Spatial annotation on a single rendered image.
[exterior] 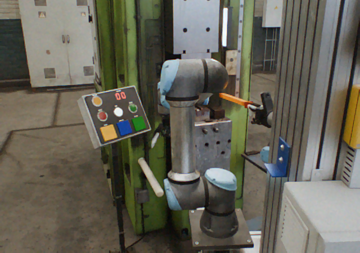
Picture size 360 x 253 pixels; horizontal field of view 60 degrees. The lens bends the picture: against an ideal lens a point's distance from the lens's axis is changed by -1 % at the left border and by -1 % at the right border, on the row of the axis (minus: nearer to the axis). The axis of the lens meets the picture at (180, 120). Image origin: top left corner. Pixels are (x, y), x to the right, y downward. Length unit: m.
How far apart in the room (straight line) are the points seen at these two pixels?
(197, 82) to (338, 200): 0.54
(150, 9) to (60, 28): 5.23
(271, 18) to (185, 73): 8.15
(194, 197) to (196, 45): 1.11
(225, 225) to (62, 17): 6.35
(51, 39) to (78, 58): 0.65
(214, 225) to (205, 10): 1.28
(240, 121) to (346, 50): 1.77
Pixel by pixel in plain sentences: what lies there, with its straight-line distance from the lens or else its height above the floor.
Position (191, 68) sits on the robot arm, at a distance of 1.03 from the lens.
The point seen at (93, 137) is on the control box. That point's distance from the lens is 1.72.
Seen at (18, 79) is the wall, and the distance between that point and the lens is 8.04.
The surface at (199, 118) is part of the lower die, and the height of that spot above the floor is 0.93.
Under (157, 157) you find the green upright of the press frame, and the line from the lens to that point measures 2.28.
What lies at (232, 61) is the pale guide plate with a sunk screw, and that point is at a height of 1.28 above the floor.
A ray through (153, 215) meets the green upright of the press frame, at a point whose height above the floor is 0.15.
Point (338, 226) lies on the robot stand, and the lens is 0.69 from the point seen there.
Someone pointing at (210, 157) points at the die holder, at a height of 0.67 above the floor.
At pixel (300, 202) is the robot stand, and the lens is 0.74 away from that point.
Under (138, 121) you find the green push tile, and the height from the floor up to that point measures 1.02.
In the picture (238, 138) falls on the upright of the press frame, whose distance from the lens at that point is 2.50.
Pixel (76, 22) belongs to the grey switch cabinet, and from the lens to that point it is 7.16.
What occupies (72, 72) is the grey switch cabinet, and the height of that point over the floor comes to 0.37.
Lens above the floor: 1.61
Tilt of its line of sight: 19 degrees down
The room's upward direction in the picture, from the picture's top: straight up
